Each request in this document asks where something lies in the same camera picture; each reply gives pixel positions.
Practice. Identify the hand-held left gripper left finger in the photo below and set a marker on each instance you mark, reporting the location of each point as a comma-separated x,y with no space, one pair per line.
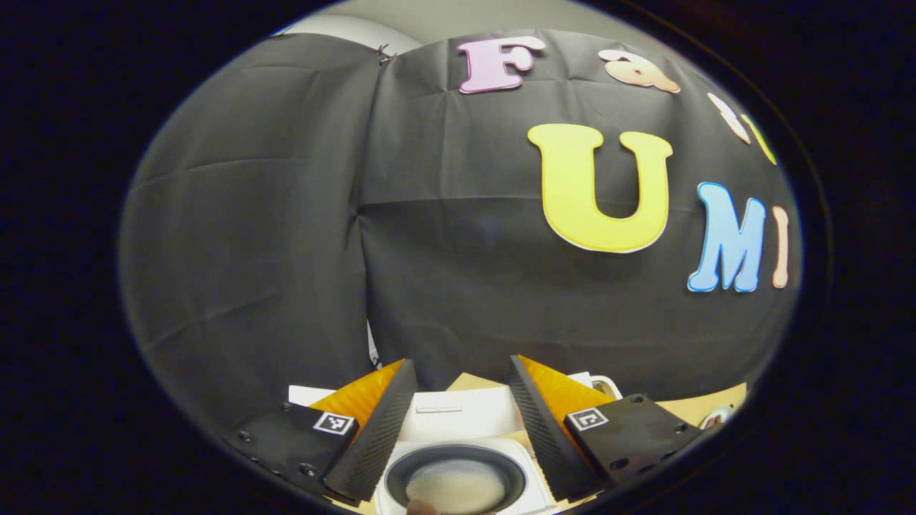
376,443

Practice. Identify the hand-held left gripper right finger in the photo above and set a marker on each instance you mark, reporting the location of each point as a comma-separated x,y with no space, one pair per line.
547,443

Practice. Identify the white chopstick holder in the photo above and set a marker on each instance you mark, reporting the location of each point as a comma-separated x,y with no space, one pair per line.
607,386

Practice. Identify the white rice cooker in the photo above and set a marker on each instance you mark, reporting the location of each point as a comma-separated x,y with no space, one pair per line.
465,423

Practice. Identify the pile of white rice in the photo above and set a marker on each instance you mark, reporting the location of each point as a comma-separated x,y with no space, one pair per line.
458,486

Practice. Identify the pale green plate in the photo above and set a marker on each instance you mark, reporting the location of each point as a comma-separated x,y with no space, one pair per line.
718,416

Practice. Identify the black backdrop cloth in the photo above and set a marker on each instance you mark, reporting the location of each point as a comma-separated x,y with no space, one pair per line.
250,214

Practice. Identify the black cloth clip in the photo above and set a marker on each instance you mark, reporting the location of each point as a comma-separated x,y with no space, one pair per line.
383,54

